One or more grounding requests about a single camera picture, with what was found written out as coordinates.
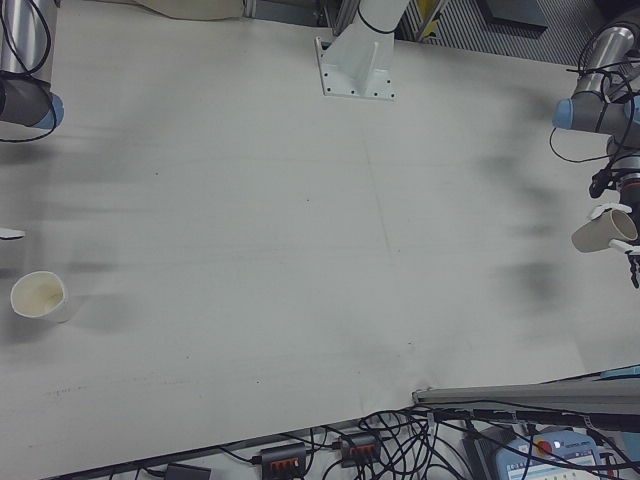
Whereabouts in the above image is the white table cover sheet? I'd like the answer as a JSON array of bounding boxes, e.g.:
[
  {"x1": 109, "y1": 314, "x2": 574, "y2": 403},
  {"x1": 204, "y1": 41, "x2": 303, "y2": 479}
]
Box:
[{"x1": 0, "y1": 0, "x2": 640, "y2": 480}]

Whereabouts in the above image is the light blue plastic bin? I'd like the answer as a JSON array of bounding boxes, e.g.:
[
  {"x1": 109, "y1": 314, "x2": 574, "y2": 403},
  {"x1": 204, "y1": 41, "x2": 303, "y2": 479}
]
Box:
[{"x1": 597, "y1": 364, "x2": 640, "y2": 382}]

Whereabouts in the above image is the white paper cup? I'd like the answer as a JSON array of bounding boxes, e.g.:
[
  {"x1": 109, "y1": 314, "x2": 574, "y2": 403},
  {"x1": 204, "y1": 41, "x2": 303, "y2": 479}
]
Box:
[{"x1": 10, "y1": 270, "x2": 76, "y2": 325}]

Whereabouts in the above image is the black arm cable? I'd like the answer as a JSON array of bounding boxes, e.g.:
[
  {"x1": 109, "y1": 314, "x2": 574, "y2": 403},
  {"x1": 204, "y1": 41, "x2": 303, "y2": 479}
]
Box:
[{"x1": 548, "y1": 29, "x2": 640, "y2": 166}]

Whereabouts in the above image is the black usb hub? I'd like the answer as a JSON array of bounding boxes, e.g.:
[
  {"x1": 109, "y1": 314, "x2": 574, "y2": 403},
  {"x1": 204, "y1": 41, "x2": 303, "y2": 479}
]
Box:
[
  {"x1": 257, "y1": 442, "x2": 309, "y2": 474},
  {"x1": 333, "y1": 433, "x2": 382, "y2": 469}
]

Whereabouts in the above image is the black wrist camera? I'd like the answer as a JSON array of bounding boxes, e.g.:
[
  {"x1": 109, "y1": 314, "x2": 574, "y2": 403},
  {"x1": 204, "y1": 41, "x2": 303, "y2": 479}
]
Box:
[{"x1": 588, "y1": 167, "x2": 617, "y2": 199}]

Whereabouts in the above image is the teach pendant with wrinkled film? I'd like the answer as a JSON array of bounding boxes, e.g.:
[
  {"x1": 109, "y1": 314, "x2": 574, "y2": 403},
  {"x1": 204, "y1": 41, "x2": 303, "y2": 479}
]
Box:
[{"x1": 464, "y1": 429, "x2": 640, "y2": 480}]

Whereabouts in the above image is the black adapter box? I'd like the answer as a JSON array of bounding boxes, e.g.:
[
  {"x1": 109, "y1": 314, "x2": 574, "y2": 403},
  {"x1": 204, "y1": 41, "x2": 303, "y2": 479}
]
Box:
[{"x1": 163, "y1": 463, "x2": 212, "y2": 480}]

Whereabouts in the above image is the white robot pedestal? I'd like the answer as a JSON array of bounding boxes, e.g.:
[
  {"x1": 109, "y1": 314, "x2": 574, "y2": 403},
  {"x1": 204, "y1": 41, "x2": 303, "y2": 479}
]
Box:
[{"x1": 314, "y1": 0, "x2": 412, "y2": 102}]

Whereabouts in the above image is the aluminium profile post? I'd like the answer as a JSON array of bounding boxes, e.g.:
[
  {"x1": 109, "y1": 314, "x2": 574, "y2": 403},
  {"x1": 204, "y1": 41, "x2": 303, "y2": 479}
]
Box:
[{"x1": 411, "y1": 370, "x2": 640, "y2": 434}]

